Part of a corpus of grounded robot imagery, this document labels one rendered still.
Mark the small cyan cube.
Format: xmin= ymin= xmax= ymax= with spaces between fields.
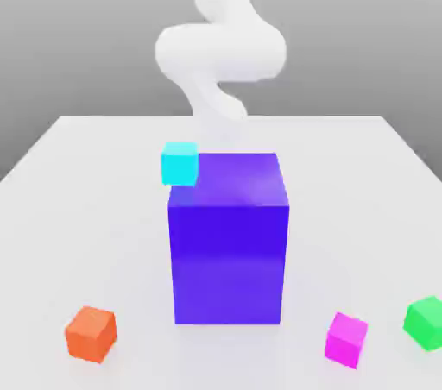
xmin=160 ymin=141 xmax=200 ymax=187

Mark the small orange cube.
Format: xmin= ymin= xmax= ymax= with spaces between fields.
xmin=64 ymin=305 xmax=118 ymax=365

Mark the small magenta cube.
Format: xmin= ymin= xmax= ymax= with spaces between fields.
xmin=324 ymin=311 xmax=369 ymax=370

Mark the small green cube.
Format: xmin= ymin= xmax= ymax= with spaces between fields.
xmin=402 ymin=295 xmax=442 ymax=352

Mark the large purple box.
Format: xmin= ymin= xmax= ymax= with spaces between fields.
xmin=167 ymin=152 xmax=290 ymax=326

